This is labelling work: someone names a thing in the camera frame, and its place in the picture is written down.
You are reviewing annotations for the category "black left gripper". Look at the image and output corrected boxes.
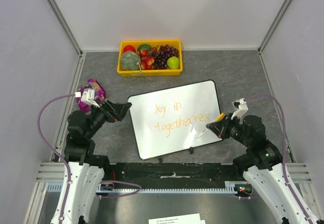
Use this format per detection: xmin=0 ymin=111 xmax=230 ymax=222
xmin=85 ymin=98 xmax=132 ymax=138

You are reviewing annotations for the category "white marker pen orange tip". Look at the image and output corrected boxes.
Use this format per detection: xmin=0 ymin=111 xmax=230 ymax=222
xmin=196 ymin=113 xmax=226 ymax=139

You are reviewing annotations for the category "white whiteboard black frame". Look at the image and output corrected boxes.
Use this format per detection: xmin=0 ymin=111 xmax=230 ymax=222
xmin=128 ymin=80 xmax=220 ymax=160

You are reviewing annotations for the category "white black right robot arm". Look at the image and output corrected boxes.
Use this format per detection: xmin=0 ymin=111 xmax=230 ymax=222
xmin=206 ymin=114 xmax=323 ymax=223

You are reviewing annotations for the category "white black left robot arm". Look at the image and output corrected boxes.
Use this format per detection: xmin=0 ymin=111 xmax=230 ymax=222
xmin=51 ymin=100 xmax=132 ymax=223

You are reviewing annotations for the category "purple snack bag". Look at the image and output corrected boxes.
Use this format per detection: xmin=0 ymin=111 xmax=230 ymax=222
xmin=76 ymin=78 xmax=106 ymax=113

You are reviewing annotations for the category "yellow plastic fruit tray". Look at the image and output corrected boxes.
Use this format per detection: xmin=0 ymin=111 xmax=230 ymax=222
xmin=117 ymin=39 xmax=183 ymax=77

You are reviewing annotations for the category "green striped melon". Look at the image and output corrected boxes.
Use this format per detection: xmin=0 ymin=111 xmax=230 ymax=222
xmin=120 ymin=51 xmax=141 ymax=70

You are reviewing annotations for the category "red lychee cluster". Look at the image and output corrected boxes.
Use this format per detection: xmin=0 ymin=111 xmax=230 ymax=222
xmin=139 ymin=50 xmax=155 ymax=70

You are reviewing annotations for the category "red apple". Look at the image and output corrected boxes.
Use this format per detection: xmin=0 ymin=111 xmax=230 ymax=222
xmin=123 ymin=45 xmax=136 ymax=53

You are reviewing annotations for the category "green red mango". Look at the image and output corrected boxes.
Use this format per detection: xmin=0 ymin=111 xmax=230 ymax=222
xmin=137 ymin=44 xmax=152 ymax=51

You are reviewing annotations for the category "green pear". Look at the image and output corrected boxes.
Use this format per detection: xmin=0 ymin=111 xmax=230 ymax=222
xmin=167 ymin=56 xmax=180 ymax=69

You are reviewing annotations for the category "dark red grape bunch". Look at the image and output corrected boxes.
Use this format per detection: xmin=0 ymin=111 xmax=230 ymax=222
xmin=153 ymin=45 xmax=179 ymax=70

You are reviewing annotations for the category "white paper sheet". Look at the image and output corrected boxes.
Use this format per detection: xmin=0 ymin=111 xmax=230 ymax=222
xmin=148 ymin=213 xmax=206 ymax=224

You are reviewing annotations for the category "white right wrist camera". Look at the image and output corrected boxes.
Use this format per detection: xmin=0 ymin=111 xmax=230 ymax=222
xmin=231 ymin=98 xmax=249 ymax=120

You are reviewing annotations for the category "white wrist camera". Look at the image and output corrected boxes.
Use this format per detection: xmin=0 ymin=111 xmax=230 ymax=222
xmin=74 ymin=88 xmax=100 ymax=109
xmin=231 ymin=98 xmax=249 ymax=120

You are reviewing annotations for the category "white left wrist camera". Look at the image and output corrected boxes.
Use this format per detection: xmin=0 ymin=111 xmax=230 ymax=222
xmin=74 ymin=88 xmax=100 ymax=109

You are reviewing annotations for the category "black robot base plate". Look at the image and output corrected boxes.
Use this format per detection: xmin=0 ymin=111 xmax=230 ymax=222
xmin=103 ymin=163 xmax=244 ymax=190

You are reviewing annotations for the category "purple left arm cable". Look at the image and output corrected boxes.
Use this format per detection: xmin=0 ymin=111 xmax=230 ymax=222
xmin=37 ymin=93 xmax=142 ymax=224

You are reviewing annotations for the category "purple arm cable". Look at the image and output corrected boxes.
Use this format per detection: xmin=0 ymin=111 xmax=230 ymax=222
xmin=37 ymin=93 xmax=142 ymax=224
xmin=237 ymin=94 xmax=312 ymax=224

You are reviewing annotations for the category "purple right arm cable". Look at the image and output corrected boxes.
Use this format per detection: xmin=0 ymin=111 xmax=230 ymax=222
xmin=237 ymin=94 xmax=312 ymax=224

